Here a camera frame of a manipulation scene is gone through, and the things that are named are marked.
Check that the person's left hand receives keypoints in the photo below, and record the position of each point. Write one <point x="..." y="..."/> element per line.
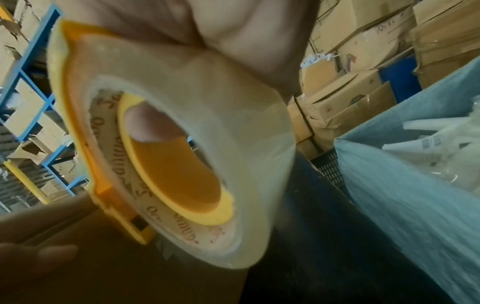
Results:
<point x="33" y="258"/>

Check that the person's right hand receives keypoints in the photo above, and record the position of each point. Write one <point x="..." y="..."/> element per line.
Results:
<point x="225" y="29"/>

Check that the small cardboard box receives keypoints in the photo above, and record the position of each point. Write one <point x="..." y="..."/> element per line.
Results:
<point x="112" y="267"/>

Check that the clear tape roll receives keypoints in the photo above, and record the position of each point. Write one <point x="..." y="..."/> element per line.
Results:
<point x="243" y="118"/>

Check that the yellow tape dispenser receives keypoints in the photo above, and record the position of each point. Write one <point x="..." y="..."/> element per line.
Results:
<point x="180" y="178"/>

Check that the shelved brown cartons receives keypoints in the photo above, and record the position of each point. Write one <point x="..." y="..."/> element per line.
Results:
<point x="26" y="115"/>

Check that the pile of brown cartons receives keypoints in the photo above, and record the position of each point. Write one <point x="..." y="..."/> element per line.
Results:
<point x="356" y="89"/>

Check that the black plastic crate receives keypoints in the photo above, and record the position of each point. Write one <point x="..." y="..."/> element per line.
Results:
<point x="330" y="169"/>

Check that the white plastic packages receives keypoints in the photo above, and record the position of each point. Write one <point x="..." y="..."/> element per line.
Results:
<point x="450" y="142"/>

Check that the blue waste bin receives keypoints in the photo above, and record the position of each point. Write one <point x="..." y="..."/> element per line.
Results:
<point x="405" y="207"/>

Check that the yellow metal post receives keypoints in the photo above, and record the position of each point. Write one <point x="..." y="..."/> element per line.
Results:
<point x="26" y="184"/>

